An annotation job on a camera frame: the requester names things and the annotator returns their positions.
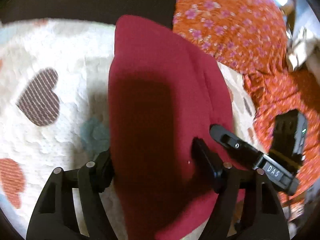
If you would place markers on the white quilt with hearts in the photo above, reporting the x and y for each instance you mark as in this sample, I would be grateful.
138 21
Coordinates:
54 78

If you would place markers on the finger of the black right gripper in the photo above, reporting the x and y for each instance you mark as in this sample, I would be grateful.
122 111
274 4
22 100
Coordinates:
280 169

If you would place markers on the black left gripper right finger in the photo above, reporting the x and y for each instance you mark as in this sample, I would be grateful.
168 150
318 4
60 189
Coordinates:
247 206

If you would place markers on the orange floral fabric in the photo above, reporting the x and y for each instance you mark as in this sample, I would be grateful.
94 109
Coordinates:
248 40

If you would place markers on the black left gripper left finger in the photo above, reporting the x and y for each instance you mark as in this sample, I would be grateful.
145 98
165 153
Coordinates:
54 215

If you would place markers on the dark red small garment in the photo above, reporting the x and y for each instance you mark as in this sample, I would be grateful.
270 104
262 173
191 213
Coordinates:
163 91

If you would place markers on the dark brown cushion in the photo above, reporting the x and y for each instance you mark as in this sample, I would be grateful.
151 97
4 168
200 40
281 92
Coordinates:
104 11

